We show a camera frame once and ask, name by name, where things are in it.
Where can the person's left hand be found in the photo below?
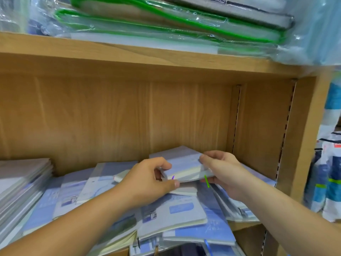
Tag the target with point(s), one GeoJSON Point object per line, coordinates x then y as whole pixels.
{"type": "Point", "coordinates": [146, 183]}

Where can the person's right hand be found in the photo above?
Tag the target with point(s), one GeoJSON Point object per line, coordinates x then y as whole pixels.
{"type": "Point", "coordinates": [229, 172]}

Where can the pile of small notebooks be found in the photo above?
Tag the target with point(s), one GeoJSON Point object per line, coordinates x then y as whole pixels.
{"type": "Point", "coordinates": [176, 213]}

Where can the pale green ribbon notebook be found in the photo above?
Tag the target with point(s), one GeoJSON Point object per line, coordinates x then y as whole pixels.
{"type": "Point", "coordinates": [184, 160]}

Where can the stack of large blue notebooks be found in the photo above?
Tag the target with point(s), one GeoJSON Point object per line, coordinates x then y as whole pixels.
{"type": "Point", "coordinates": [21, 184]}

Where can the wooden shelf unit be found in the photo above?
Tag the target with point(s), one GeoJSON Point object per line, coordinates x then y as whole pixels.
{"type": "Point", "coordinates": [133, 56]}

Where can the person's right forearm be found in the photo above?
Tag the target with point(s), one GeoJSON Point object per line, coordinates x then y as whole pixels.
{"type": "Point", "coordinates": [298, 221]}

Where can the person's left forearm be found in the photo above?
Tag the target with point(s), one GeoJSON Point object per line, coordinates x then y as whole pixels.
{"type": "Point", "coordinates": [58, 229]}

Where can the stack of green edged packets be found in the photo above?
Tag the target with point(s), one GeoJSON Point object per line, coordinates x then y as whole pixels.
{"type": "Point", "coordinates": [176, 24]}

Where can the light blue plastic bag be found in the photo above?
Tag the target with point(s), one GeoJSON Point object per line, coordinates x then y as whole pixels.
{"type": "Point", "coordinates": [314, 29]}

